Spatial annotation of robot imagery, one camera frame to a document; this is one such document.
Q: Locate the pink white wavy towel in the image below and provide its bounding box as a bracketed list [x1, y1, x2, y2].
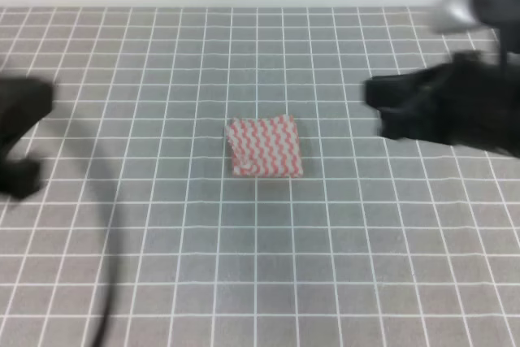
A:
[225, 115, 304, 178]

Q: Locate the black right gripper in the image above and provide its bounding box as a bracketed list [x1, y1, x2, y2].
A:
[363, 51, 519, 156]

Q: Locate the grey checked tablecloth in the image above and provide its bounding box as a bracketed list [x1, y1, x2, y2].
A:
[1, 7, 519, 346]

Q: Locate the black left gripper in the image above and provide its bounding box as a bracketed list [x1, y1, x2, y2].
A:
[1, 76, 55, 201]

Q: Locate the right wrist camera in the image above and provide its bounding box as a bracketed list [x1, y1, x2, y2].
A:
[428, 0, 519, 34]

